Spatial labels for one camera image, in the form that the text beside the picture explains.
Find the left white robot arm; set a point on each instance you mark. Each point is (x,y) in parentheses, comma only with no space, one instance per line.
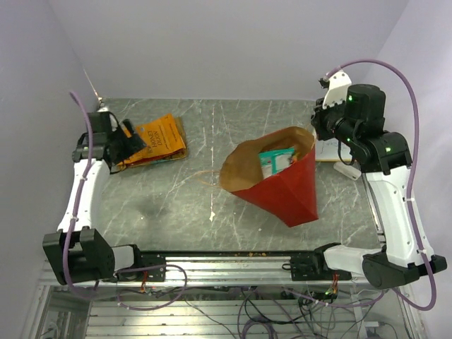
(77,252)

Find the Doritos chip bag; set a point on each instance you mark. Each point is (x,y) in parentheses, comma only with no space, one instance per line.
(169,155)

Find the aluminium rail frame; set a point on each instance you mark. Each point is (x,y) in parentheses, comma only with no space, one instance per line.
(225,295)

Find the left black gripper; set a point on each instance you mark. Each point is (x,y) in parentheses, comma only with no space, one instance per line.
(134,143)

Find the white notepad board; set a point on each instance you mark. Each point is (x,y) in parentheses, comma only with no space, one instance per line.
(329,151)

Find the orange Kettle chip bag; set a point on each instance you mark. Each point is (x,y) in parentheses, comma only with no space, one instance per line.
(160,139)

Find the red brown paper bag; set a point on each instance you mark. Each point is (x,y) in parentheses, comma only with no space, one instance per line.
(241,174)

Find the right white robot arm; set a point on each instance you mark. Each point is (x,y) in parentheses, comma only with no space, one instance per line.
(353,115)

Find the teal snack packet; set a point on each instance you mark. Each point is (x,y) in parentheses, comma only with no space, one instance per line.
(274,161)

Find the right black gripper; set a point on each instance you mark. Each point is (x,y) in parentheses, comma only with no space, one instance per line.
(320,114)

